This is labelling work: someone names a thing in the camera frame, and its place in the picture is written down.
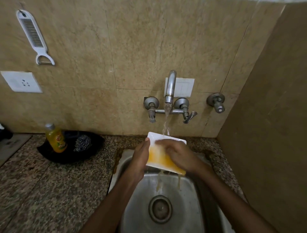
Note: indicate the steel wool scrubber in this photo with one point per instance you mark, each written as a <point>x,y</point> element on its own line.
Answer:
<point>82,143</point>

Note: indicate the chrome wall tap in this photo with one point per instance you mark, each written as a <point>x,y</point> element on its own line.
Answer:
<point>217,103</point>

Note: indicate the white wall socket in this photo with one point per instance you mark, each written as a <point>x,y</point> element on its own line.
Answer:
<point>21,82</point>

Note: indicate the black oval tray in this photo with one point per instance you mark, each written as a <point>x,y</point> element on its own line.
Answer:
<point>96,153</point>

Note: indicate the yellow dish soap bottle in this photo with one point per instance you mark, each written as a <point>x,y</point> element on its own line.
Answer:
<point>56,139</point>

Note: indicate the person's left hand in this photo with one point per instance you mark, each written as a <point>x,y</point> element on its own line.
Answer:
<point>140,160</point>

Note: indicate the white switch plate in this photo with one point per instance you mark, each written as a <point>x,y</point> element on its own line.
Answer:
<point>185,87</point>

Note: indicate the metal sink drain strainer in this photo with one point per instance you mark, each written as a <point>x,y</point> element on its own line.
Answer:
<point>160,209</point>

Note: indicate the black plastic dish rack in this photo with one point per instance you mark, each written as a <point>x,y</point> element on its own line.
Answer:
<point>6,133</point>

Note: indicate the grey drain mat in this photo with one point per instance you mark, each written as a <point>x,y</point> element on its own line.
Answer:
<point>13,146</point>

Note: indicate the white rectangular plate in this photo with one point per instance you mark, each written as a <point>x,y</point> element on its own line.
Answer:
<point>158,160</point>

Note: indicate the person's right hand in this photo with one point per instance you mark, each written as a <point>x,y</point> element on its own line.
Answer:
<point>184,156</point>

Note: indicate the person's right forearm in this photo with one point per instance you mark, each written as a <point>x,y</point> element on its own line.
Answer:
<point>237,204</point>

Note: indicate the person's left forearm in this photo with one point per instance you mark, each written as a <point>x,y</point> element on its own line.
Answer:
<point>110,208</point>

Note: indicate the stainless steel sink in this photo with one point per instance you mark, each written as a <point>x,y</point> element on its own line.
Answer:
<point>144,199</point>

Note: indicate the white grater peeler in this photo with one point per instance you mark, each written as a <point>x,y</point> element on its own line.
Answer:
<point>32,33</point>

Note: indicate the chrome wall faucet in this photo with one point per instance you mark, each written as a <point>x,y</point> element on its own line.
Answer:
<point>170,84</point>

